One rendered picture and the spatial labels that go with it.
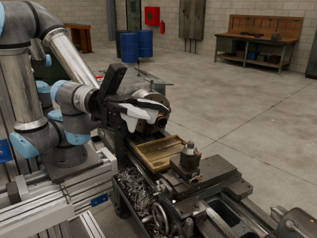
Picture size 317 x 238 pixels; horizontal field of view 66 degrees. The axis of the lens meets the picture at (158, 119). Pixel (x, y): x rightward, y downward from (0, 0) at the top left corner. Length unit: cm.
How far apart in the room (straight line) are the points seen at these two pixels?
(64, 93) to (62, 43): 24
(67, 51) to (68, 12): 1149
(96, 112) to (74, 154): 48
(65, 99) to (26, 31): 29
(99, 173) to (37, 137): 37
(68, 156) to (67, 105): 42
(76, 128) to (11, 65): 31
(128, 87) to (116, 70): 122
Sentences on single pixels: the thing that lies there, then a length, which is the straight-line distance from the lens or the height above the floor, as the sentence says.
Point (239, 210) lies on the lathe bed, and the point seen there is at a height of 86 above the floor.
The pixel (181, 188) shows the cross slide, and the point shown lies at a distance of 128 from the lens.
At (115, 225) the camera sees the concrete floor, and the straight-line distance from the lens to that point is 243.
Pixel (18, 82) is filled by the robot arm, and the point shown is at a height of 157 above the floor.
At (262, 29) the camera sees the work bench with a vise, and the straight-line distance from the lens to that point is 834.
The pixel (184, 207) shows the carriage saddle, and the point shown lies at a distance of 127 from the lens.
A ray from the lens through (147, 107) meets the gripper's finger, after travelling 61.
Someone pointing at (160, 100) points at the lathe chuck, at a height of 117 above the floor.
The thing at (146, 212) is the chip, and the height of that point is 54.
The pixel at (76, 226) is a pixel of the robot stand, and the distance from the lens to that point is 221.
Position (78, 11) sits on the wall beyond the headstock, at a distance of 1260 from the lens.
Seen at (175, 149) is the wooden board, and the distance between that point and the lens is 171.
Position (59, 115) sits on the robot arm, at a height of 139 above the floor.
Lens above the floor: 181
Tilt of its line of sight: 26 degrees down
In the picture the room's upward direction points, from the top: straight up
